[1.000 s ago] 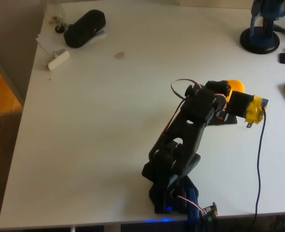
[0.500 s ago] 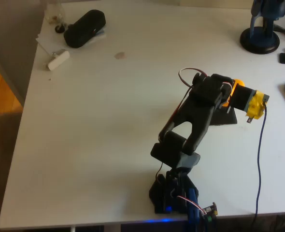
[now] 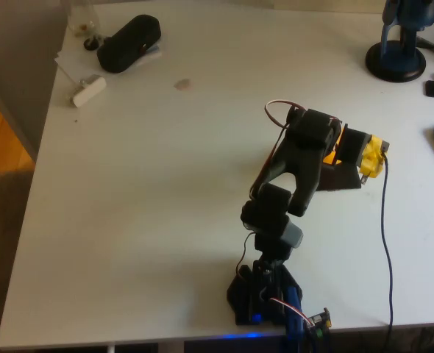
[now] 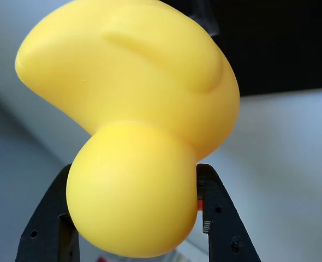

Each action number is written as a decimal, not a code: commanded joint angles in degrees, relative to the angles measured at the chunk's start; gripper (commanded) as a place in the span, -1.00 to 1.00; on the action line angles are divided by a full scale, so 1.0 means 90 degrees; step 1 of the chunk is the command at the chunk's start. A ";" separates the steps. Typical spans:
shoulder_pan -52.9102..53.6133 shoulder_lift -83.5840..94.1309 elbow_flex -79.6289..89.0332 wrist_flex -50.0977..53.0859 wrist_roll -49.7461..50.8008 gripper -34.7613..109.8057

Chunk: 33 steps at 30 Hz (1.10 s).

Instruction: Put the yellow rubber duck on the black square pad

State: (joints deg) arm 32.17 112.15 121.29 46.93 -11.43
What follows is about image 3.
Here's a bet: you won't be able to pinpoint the yellow rubber duck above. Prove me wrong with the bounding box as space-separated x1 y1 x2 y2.
323 124 347 165

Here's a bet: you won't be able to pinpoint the black square mat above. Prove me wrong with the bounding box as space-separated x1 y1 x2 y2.
314 161 363 192

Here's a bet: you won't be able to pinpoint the blue stand with black base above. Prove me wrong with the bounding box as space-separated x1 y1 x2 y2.
365 0 434 84

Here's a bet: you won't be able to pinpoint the blue table clamp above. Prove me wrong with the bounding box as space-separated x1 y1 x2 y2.
283 286 307 353

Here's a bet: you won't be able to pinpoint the small controller board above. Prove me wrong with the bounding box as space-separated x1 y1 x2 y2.
305 307 332 338

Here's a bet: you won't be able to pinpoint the black zipped case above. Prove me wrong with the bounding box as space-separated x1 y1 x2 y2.
96 13 163 74

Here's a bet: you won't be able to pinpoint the white power adapter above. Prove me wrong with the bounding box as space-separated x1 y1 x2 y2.
71 74 107 109

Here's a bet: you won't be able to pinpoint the white paper sheets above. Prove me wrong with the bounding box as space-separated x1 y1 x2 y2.
54 36 165 88

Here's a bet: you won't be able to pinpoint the clear glass bottle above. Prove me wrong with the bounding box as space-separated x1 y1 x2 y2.
68 0 102 40

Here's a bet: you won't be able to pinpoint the red white servo cable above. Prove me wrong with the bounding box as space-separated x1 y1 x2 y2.
263 99 307 129

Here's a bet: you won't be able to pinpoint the black camera with yellow tape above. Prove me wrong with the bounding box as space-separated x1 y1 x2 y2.
338 127 391 185

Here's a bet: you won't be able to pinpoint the dark camera cable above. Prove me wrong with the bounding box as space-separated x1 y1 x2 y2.
380 152 395 335

